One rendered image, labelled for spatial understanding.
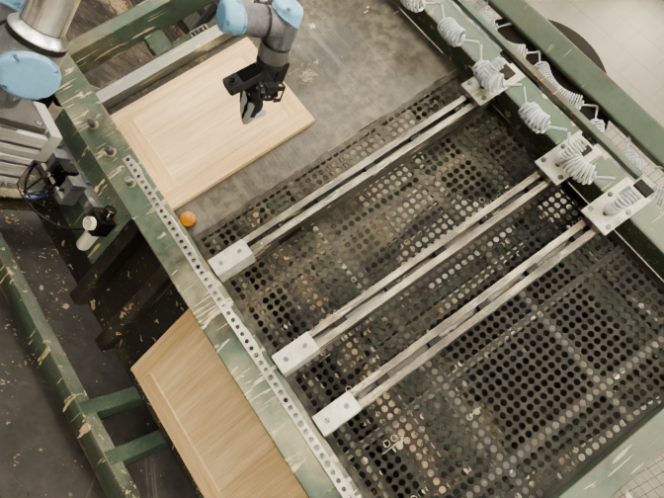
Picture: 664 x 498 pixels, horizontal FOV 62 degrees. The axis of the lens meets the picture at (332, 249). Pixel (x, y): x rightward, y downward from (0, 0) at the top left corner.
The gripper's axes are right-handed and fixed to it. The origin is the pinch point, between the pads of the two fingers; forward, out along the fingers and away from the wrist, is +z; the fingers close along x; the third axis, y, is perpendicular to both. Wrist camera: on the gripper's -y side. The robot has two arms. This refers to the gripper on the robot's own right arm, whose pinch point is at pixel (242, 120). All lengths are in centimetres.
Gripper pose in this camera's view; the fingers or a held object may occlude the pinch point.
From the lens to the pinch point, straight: 158.9
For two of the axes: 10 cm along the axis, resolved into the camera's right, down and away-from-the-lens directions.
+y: 7.5, -2.4, 6.1
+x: -5.4, -7.6, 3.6
